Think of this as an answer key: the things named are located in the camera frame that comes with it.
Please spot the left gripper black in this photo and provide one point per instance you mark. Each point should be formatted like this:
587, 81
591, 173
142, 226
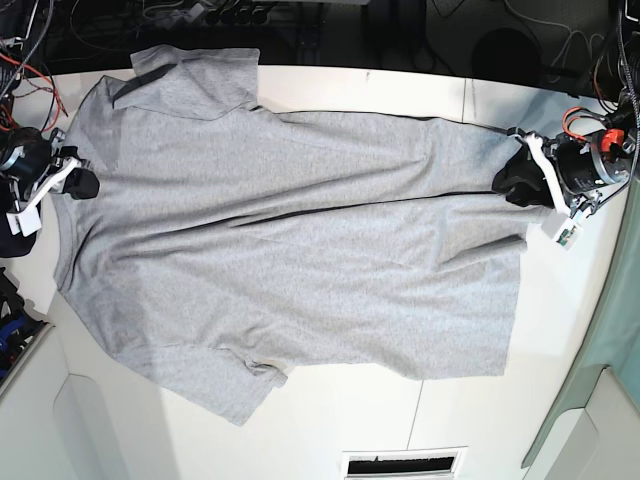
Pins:
566, 174

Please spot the grey t-shirt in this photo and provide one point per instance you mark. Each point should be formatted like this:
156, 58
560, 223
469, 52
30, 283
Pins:
228, 242

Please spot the dark navy cloth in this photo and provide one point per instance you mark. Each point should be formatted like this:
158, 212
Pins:
14, 246

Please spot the white vent slot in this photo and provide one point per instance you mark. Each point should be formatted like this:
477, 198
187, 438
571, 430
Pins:
425, 464

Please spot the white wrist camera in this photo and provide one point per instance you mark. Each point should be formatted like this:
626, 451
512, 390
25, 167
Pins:
562, 230
25, 222

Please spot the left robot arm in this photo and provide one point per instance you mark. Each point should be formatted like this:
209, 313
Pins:
612, 77

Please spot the black blue items pile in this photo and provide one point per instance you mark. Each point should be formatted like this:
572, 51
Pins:
19, 330

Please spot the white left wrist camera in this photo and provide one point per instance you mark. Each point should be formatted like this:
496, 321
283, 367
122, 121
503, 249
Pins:
562, 230

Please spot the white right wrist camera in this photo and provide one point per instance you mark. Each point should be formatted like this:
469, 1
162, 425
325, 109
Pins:
25, 222

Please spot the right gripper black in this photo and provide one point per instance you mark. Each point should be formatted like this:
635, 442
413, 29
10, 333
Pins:
26, 157

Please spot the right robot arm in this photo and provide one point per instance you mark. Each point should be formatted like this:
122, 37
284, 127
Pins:
13, 72

